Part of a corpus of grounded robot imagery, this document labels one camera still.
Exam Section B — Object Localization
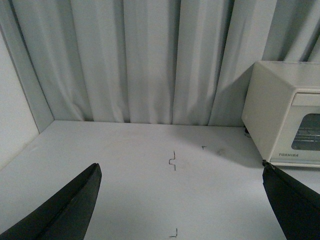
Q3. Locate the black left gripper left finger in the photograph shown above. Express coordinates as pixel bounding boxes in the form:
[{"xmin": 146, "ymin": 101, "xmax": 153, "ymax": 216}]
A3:
[{"xmin": 0, "ymin": 163, "xmax": 102, "ymax": 240}]

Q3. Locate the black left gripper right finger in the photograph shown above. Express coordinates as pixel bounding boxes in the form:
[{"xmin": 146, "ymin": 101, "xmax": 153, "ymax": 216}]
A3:
[{"xmin": 262, "ymin": 160, "xmax": 320, "ymax": 240}]

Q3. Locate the white Toshiba toaster oven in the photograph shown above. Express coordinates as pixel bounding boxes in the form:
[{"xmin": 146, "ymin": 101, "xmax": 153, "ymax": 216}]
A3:
[{"xmin": 241, "ymin": 61, "xmax": 320, "ymax": 168}]

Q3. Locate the grey pleated curtain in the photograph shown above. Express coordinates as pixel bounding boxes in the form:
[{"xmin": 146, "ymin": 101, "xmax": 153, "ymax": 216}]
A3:
[{"xmin": 0, "ymin": 0, "xmax": 320, "ymax": 132}]

